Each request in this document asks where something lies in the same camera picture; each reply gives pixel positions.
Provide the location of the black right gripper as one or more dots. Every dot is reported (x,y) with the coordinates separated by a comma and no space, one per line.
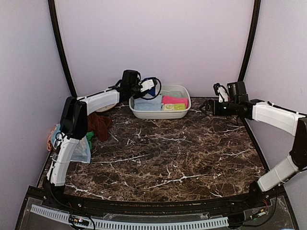
(208,103)

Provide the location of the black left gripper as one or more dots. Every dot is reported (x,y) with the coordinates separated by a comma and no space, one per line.
(141,95)

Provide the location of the royal blue microfiber towel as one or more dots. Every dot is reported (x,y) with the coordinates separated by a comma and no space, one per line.
(155,91)

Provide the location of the light blue patterned towel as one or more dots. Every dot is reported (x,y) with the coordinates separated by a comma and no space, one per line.
(82,152)

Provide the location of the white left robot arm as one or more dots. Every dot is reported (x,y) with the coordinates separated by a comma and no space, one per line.
(74,120)

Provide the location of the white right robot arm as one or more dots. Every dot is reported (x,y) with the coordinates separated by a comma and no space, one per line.
(233,100)

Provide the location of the light blue rolled towel front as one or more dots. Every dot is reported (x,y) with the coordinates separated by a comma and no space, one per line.
(148,106)

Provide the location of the light blue rolled towel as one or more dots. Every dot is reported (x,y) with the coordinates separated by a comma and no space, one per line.
(148,106)
(157,100)

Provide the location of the light blue rolled towel rear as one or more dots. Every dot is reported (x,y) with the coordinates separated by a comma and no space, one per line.
(157,100)

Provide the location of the white plastic bin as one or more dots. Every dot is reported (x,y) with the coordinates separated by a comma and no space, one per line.
(163,114)

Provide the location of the floral ceramic plate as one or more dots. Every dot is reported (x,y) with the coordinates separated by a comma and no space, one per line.
(106,108)

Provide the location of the lime lemon print towel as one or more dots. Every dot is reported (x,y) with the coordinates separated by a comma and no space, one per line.
(174,107)

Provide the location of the pink rolled towel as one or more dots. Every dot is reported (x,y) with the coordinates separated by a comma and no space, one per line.
(174,100)

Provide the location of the sage green rolled towel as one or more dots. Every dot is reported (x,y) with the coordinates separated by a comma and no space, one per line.
(176,94)

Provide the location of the brown towel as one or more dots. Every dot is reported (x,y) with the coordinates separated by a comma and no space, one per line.
(99,124)

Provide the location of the orange patterned towel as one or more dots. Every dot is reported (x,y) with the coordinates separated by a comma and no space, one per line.
(49,142)

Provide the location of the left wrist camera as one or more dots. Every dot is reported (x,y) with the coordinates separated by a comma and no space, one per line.
(146,85)

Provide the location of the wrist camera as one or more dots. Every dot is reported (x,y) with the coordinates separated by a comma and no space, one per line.
(221,92)
(146,85)

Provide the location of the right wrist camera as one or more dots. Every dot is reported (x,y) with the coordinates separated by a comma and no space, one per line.
(221,92)

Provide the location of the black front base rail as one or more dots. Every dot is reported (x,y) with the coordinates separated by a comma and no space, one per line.
(233,205)

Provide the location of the white slotted cable duct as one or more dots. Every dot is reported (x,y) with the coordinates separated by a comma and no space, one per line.
(130,222)

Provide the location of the black right corner post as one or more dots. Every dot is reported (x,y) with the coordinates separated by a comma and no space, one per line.
(250,40)

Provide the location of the black corner post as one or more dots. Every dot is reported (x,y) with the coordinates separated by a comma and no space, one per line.
(60,47)
(250,40)

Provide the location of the black left corner post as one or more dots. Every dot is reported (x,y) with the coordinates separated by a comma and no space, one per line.
(60,47)

